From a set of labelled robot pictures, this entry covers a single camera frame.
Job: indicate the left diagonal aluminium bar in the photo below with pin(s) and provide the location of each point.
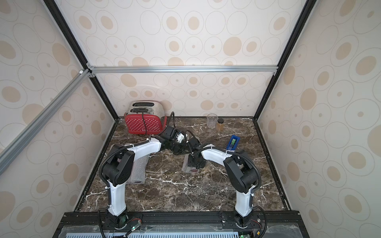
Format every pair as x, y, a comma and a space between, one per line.
24, 138

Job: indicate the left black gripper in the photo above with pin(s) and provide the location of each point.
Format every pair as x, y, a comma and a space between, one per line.
177, 147

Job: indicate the blue tape dispenser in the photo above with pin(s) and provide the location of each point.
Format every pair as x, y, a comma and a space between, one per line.
233, 143

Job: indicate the silver toaster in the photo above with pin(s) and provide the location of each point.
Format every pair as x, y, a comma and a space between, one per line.
146, 107

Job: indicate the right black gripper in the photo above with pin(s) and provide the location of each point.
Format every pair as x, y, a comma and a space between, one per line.
196, 160

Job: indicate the brown spice jar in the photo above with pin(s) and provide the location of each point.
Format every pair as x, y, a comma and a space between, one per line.
220, 125

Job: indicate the red perforated plastic basket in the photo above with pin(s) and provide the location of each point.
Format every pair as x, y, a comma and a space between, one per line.
145, 124

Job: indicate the clear drinking glass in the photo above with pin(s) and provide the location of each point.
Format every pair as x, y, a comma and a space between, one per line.
212, 120

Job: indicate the single bubble wrap sheet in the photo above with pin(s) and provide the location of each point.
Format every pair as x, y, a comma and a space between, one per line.
115, 147

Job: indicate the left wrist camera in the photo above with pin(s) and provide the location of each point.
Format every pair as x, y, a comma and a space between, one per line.
180, 137

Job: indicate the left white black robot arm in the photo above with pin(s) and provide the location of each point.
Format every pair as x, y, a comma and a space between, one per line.
118, 167

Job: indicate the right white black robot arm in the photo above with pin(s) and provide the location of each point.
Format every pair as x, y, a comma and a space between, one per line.
242, 173

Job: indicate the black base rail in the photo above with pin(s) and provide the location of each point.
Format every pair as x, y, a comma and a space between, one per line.
220, 224

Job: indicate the horizontal aluminium bar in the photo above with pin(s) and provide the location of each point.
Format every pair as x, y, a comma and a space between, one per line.
184, 69

